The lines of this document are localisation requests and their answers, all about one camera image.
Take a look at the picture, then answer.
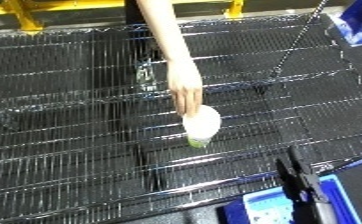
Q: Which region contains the person's hand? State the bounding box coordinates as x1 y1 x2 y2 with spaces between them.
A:
165 61 206 118

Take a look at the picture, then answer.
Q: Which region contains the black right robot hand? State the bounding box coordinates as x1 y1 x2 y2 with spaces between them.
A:
273 145 334 224

